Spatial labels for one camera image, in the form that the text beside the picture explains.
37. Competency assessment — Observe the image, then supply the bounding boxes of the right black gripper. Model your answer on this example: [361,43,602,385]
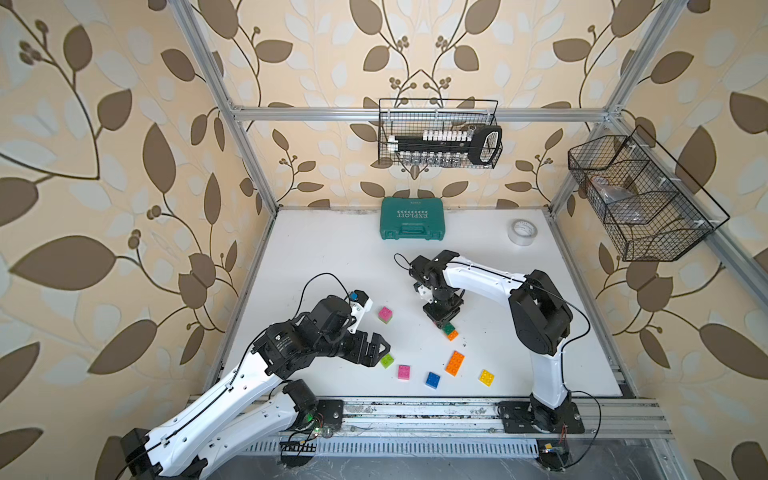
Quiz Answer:
[421,289,461,326]

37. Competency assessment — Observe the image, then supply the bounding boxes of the pink lego brick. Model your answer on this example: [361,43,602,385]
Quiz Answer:
[397,365,411,381]
[378,307,393,321]

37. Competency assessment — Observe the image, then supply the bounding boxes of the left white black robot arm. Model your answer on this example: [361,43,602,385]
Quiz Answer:
[119,290,390,479]

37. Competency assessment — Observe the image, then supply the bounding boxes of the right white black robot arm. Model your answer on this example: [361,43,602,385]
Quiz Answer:
[408,250,574,414]

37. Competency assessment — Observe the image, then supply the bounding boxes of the long orange lego brick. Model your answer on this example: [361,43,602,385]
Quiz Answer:
[444,351,465,377]

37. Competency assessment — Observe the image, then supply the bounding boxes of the blue lego brick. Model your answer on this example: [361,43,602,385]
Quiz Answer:
[425,372,441,390]

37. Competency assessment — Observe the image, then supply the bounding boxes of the yellow lego brick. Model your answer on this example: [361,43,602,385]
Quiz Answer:
[478,369,495,387]

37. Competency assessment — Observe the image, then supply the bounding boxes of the green plastic tool case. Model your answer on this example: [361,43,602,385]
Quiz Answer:
[379,197,446,241]

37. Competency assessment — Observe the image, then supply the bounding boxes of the clear tape roll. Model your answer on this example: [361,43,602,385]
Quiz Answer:
[507,219,538,247]

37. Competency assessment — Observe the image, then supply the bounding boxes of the black white tool in basket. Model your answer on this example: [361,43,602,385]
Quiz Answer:
[384,125,503,168]

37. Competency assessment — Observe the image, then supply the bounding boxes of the plastic bag in basket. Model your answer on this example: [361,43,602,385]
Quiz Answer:
[592,176,645,225]

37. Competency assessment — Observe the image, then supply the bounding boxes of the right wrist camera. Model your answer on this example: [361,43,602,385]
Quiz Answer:
[415,285,433,303]

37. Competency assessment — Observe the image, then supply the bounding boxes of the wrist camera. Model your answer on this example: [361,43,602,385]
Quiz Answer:
[347,290,373,334]
[415,285,433,303]

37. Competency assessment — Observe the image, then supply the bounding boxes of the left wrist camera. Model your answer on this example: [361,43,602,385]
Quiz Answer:
[347,290,373,334]

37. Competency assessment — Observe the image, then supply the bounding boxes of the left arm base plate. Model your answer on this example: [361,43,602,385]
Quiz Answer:
[288,398,345,432]

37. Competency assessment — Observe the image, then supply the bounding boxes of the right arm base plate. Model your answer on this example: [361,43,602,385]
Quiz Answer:
[497,399,585,434]

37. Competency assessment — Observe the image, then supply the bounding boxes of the black wire basket back wall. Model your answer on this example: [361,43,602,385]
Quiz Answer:
[377,97,503,171]

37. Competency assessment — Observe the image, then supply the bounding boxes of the black wire basket wall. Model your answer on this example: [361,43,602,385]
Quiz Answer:
[377,97,503,171]
[568,125,730,262]

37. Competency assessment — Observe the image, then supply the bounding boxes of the black wire basket right wall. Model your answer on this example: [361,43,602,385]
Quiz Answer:
[568,125,730,262]

